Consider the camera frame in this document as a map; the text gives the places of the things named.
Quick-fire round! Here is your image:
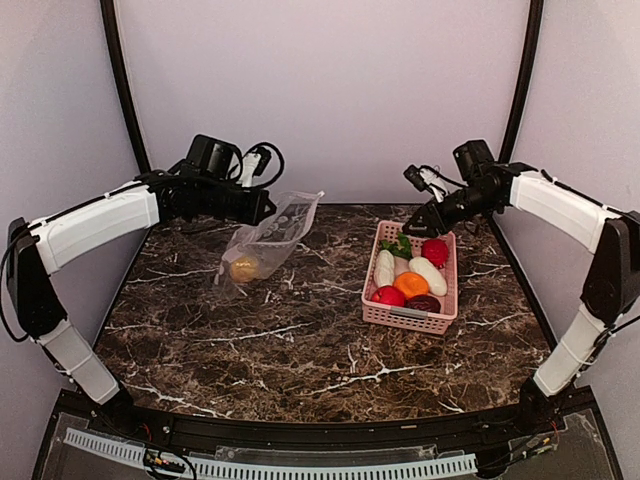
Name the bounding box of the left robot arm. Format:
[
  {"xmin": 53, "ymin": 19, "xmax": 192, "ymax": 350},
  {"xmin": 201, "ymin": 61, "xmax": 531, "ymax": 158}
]
[{"xmin": 1, "ymin": 134, "xmax": 285, "ymax": 436}]

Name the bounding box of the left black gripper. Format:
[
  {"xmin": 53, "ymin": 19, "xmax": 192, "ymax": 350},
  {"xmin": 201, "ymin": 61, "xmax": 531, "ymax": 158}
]
[{"xmin": 198, "ymin": 178, "xmax": 277, "ymax": 225}]

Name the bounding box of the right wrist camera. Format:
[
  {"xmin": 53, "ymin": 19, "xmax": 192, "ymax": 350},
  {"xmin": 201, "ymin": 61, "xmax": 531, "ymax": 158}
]
[{"xmin": 403, "ymin": 165, "xmax": 450, "ymax": 203}]

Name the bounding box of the red toy strawberry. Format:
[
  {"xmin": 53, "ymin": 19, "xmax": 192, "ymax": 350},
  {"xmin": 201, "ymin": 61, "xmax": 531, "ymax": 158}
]
[{"xmin": 421, "ymin": 238, "xmax": 449, "ymax": 269}]

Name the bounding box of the right black frame post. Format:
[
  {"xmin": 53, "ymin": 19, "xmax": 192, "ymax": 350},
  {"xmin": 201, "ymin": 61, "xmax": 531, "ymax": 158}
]
[{"xmin": 498, "ymin": 0, "xmax": 545, "ymax": 164}]

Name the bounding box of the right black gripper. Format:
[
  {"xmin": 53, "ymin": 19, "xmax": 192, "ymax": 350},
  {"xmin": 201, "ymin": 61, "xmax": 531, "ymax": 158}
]
[{"xmin": 402, "ymin": 182, "xmax": 500, "ymax": 237}]

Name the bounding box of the black front rail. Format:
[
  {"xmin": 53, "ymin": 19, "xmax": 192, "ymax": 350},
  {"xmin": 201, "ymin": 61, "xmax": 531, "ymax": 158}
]
[{"xmin": 54, "ymin": 387, "xmax": 596, "ymax": 457}]

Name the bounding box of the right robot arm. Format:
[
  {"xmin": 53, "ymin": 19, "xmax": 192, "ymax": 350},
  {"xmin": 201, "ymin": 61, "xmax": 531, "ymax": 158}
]
[{"xmin": 402, "ymin": 140, "xmax": 639, "ymax": 434}]

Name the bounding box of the green toy leaf vegetable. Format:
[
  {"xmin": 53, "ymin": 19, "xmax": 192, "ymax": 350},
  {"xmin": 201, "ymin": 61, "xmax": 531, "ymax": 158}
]
[{"xmin": 379, "ymin": 232, "xmax": 413, "ymax": 260}]

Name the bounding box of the pink plastic basket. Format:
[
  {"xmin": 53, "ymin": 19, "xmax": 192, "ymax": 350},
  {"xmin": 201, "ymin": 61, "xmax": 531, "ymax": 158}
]
[{"xmin": 361, "ymin": 221, "xmax": 458, "ymax": 335}]

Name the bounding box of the white toy radish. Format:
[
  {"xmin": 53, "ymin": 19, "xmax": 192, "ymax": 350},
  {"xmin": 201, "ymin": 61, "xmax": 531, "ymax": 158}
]
[
  {"xmin": 409, "ymin": 256, "xmax": 448, "ymax": 297},
  {"xmin": 373, "ymin": 250, "xmax": 395, "ymax": 288}
]

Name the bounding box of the dark red toy beet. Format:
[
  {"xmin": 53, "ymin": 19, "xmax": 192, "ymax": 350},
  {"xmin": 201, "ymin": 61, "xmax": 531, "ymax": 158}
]
[{"xmin": 405, "ymin": 294, "xmax": 442, "ymax": 313}]

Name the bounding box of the yellow toy lemon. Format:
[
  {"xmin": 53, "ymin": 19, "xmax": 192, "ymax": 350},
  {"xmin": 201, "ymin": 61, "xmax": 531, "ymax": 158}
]
[{"xmin": 230, "ymin": 255, "xmax": 260, "ymax": 284}]

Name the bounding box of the black frame post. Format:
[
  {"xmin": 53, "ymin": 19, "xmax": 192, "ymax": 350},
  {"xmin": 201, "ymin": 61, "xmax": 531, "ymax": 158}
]
[
  {"xmin": 99, "ymin": 0, "xmax": 151, "ymax": 174},
  {"xmin": 498, "ymin": 0, "xmax": 545, "ymax": 164}
]

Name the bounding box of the white toy radish left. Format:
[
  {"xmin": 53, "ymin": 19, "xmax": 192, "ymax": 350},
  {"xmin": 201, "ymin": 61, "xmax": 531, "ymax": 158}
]
[{"xmin": 373, "ymin": 250, "xmax": 395, "ymax": 288}]

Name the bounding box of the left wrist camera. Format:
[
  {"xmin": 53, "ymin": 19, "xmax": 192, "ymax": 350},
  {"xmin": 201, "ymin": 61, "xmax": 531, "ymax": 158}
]
[{"xmin": 228, "ymin": 141, "xmax": 285, "ymax": 189}]

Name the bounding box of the left black frame post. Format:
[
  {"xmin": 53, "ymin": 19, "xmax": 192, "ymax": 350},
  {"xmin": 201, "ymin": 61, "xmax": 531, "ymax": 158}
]
[{"xmin": 99, "ymin": 0, "xmax": 151, "ymax": 174}]

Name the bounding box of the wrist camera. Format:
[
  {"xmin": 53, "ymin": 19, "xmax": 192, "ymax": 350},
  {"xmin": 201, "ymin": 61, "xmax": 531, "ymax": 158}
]
[
  {"xmin": 403, "ymin": 165, "xmax": 450, "ymax": 203},
  {"xmin": 228, "ymin": 141, "xmax": 285, "ymax": 189}
]

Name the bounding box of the clear zip top bag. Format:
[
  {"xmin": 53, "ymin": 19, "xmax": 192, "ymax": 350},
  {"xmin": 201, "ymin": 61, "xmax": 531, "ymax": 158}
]
[{"xmin": 214, "ymin": 191, "xmax": 325, "ymax": 300}]

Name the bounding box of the white slotted cable duct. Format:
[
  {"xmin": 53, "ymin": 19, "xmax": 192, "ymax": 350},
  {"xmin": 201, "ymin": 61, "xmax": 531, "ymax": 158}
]
[{"xmin": 63, "ymin": 427, "xmax": 477, "ymax": 479}]

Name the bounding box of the white toy radish right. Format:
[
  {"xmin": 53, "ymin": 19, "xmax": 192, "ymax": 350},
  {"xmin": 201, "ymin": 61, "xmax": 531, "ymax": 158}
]
[{"xmin": 409, "ymin": 256, "xmax": 448, "ymax": 297}]

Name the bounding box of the orange toy tangerine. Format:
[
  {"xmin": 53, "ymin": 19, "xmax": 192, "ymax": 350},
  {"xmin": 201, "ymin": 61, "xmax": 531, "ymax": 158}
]
[{"xmin": 393, "ymin": 272, "xmax": 430, "ymax": 300}]

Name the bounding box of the red toy apple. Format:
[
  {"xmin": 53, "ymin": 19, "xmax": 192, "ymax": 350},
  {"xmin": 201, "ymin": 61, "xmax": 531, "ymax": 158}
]
[{"xmin": 371, "ymin": 285, "xmax": 406, "ymax": 307}]

